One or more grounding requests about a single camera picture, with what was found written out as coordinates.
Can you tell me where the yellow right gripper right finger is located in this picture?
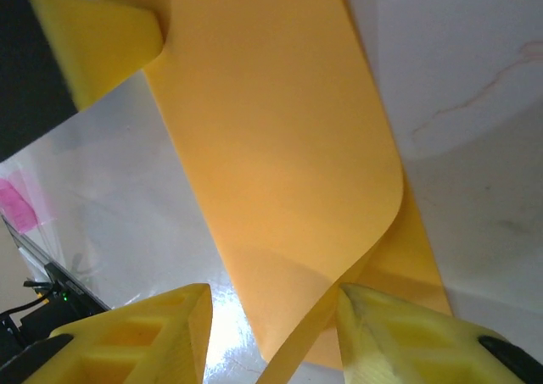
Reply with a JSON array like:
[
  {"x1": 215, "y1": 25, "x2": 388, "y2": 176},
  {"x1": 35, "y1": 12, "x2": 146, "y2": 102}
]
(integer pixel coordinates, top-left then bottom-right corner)
[{"x1": 336, "y1": 282, "x2": 543, "y2": 384}]

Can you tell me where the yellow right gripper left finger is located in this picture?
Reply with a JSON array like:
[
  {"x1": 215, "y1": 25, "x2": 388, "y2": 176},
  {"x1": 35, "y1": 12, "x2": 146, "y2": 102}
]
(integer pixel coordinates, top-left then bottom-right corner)
[{"x1": 19, "y1": 282, "x2": 212, "y2": 384}]

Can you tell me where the orange square paper sheet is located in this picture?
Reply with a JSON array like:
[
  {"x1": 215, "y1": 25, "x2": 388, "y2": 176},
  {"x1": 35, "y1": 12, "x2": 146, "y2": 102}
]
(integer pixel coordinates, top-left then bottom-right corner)
[{"x1": 97, "y1": 0, "x2": 453, "y2": 384}]

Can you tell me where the clear bag with pink label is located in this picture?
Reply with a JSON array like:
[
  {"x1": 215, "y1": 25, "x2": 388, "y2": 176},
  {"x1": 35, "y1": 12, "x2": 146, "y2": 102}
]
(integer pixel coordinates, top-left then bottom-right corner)
[{"x1": 0, "y1": 170, "x2": 59, "y2": 232}]

